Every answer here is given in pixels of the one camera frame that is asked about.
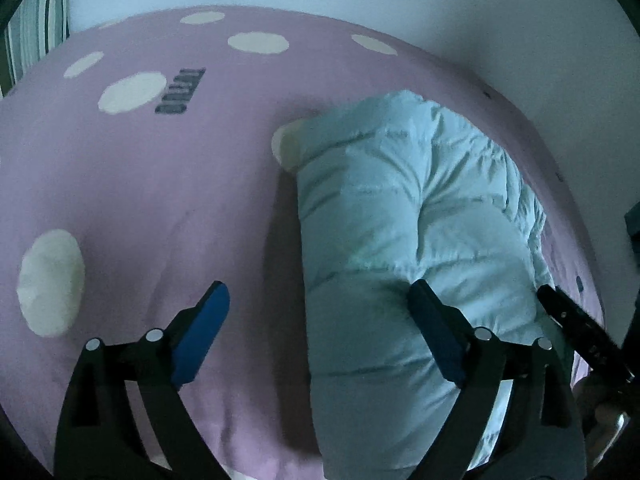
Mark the light blue down jacket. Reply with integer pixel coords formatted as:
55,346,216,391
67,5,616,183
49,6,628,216
294,90,576,480

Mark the striped cloth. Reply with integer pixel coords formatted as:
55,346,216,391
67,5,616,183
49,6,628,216
4,0,73,96

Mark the person's right hand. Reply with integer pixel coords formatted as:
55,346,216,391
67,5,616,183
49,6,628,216
575,375,625,441

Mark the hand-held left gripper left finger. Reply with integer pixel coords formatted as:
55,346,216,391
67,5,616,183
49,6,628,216
54,281,231,480

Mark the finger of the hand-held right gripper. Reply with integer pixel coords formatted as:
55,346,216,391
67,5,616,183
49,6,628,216
537,285,633,381

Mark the pink dotted blanket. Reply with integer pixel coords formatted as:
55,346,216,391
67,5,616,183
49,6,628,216
0,5,608,480

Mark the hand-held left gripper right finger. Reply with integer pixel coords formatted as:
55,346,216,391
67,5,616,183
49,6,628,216
407,280,587,480

